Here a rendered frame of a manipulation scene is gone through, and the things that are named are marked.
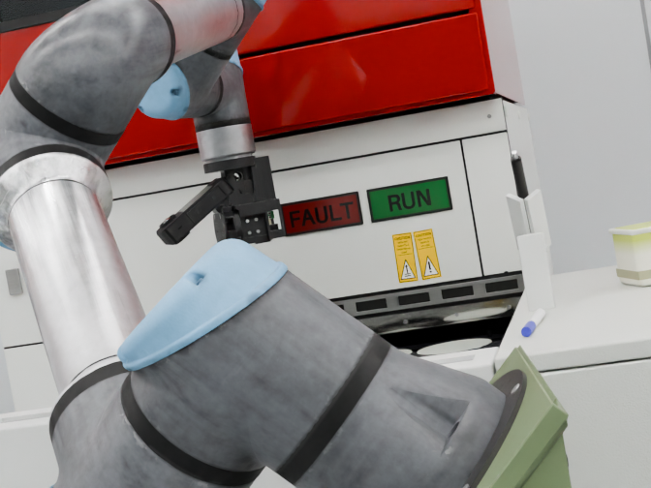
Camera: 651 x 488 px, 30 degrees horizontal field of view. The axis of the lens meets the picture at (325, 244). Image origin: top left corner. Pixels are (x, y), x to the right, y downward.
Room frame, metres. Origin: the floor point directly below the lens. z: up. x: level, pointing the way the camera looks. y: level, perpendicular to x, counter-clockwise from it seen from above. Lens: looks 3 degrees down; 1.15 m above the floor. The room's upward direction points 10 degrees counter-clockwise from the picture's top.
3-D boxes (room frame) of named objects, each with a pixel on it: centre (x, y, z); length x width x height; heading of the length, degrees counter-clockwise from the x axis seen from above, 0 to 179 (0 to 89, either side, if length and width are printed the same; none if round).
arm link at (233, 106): (1.64, 0.11, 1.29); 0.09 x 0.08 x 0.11; 153
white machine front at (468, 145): (1.79, 0.12, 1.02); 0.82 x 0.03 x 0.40; 77
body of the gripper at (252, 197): (1.64, 0.10, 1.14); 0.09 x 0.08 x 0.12; 106
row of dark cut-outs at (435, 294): (1.74, -0.05, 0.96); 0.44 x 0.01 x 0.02; 77
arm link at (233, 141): (1.64, 0.11, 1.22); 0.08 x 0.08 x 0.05
